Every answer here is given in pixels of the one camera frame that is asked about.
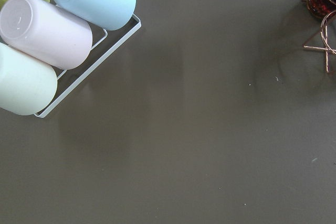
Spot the white plastic cup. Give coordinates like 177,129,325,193
1,43,57,115

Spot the copper wire bottle rack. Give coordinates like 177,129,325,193
301,0,335,73

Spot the pink plastic cup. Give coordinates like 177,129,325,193
1,0,92,70

